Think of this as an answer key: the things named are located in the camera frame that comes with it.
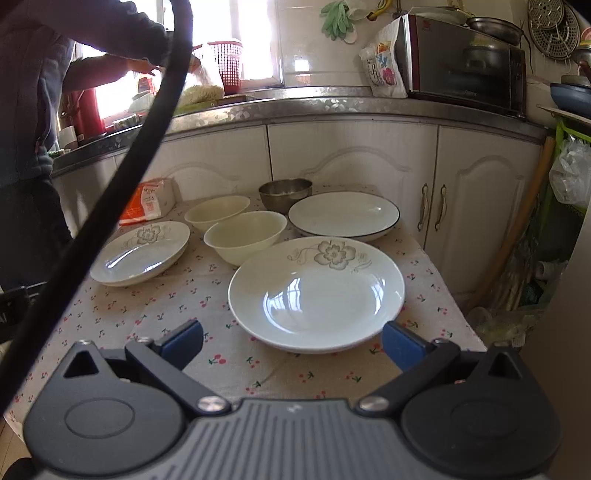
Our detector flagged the red plastic basket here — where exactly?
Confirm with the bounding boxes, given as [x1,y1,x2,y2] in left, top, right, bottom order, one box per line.
[208,40,242,95]

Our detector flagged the cherry print tablecloth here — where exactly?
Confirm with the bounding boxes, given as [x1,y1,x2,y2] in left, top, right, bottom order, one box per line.
[3,184,488,439]

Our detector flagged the large floral white plate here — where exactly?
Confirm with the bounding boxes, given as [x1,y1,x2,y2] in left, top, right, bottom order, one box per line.
[228,237,406,354]

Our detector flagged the metal pot on microwave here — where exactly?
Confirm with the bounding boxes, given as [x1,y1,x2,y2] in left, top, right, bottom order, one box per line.
[466,16,524,46]

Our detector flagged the floral plastic bag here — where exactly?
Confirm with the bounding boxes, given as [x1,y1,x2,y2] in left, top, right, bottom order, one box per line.
[359,18,407,99]

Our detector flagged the wooden rolling pin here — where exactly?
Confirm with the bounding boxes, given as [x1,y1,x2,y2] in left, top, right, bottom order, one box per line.
[464,136,556,313]

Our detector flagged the cream bowl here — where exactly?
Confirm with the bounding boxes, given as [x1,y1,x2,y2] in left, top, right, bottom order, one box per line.
[204,211,287,266]
[184,195,250,233]

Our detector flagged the stainless steel bowl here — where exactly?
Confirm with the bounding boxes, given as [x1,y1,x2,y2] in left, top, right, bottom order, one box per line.
[259,178,312,215]

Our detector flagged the blue-rimmed white plate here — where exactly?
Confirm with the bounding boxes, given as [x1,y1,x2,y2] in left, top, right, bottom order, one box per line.
[287,192,401,242]

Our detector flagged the small floral white plate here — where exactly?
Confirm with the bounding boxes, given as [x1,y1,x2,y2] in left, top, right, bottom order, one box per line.
[90,221,191,287]

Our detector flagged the red thermos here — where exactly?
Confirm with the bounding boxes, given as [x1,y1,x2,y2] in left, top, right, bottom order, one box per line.
[60,89,106,144]

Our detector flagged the microwave oven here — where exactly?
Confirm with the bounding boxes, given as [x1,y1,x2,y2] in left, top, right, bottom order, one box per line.
[396,14,526,118]

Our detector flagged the clear plastic bag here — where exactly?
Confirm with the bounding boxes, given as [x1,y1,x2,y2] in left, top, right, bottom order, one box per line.
[549,139,591,208]

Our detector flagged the cream bowl front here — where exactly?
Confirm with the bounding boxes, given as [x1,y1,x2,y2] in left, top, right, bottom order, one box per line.
[204,211,287,266]

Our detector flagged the person in dark clothes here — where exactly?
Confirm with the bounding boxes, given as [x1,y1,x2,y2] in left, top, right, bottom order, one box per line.
[1,1,170,290]

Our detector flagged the green rubber glove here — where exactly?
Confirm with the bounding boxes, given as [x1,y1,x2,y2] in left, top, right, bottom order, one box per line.
[320,1,353,41]

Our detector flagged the black cable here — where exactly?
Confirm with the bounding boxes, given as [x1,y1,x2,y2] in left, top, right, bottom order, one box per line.
[0,0,195,411]

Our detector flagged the orange white packet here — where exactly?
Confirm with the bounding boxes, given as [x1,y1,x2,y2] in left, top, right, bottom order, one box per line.
[119,178,176,226]

